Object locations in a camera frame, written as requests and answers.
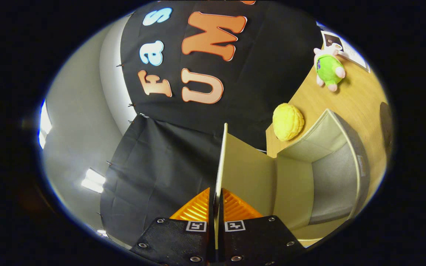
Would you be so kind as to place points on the grey fabric storage box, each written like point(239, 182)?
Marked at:
point(294, 184)

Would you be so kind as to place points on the green and white plush toy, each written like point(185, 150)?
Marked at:
point(329, 68)

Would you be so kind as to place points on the brown fuzzy slipper shoe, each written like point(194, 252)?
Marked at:
point(386, 125)

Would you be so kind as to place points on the black backdrop cloth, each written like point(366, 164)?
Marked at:
point(168, 155)

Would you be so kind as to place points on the yellow plush ball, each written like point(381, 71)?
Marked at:
point(288, 122)

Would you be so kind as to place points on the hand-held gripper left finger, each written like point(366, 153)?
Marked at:
point(176, 240)

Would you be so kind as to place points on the ceiling light panel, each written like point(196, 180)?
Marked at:
point(44, 125)
point(93, 181)

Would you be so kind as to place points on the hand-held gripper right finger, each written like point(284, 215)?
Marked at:
point(257, 240)

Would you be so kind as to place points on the white book with portrait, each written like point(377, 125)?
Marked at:
point(353, 55)

